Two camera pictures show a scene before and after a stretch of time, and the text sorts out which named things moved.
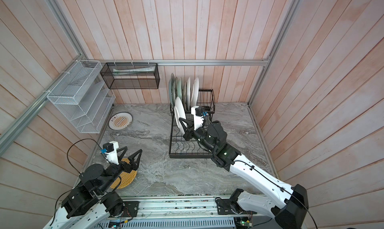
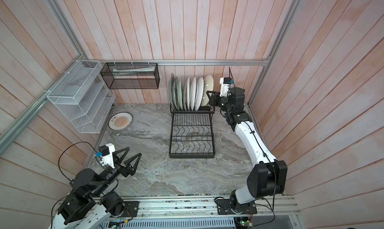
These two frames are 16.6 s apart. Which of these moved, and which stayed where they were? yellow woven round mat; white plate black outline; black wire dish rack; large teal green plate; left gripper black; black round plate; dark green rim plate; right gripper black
Moved: dark green rim plate; yellow woven round mat; right gripper black
Stayed: black wire dish rack; white plate black outline; large teal green plate; left gripper black; black round plate
